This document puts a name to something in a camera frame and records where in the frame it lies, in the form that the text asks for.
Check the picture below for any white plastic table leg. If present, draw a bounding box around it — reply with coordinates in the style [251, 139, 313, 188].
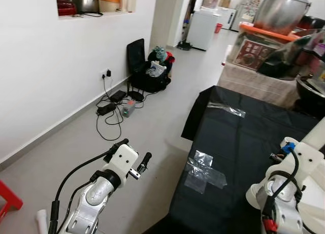
[301, 117, 325, 149]

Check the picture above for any grey electronic box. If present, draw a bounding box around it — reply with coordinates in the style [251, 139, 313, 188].
[121, 99, 137, 118]

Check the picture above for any black power adapter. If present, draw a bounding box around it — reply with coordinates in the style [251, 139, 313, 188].
[96, 103, 117, 116]
[109, 90, 127, 103]

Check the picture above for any black tablecloth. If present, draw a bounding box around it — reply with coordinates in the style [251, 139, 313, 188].
[168, 86, 325, 234]

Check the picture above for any clear tape patch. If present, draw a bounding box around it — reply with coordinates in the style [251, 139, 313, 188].
[207, 102, 247, 118]
[184, 150, 228, 194]

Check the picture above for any black wok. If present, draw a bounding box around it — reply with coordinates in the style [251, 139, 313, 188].
[296, 77, 325, 118]

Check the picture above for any black fabric bag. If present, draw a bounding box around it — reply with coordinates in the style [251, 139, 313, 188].
[133, 56, 172, 92]

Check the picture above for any beige cloth covered bench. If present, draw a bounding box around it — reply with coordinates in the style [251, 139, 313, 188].
[217, 61, 300, 109]

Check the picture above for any white crumpled plastic bag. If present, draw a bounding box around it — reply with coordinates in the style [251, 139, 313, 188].
[146, 61, 167, 78]

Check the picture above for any black folding chair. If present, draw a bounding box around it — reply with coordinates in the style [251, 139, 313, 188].
[126, 39, 148, 95]

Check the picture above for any glossy black bag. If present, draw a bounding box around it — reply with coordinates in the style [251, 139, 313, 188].
[256, 34, 318, 80]

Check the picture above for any orange lidded storage box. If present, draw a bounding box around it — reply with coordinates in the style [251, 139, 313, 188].
[226, 22, 300, 72]

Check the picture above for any black floor stand base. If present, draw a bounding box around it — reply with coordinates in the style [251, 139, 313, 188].
[176, 41, 192, 51]

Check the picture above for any red stool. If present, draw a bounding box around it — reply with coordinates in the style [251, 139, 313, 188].
[0, 181, 23, 222]

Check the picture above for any white cabinet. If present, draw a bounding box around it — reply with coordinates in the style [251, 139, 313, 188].
[187, 10, 222, 51]

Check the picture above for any large steel pot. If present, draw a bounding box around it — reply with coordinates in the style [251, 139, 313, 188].
[252, 0, 311, 36]

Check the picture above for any small steel cooking pot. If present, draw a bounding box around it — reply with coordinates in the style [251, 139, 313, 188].
[69, 0, 100, 14]

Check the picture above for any red cooking pot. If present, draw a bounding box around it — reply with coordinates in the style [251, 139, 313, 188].
[56, 0, 78, 16]

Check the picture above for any grey refrigerator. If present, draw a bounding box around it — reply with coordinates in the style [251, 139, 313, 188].
[239, 0, 266, 27]

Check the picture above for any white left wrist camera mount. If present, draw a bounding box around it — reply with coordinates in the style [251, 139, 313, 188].
[103, 144, 139, 186]

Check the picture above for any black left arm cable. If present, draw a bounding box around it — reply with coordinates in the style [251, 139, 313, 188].
[48, 148, 115, 234]

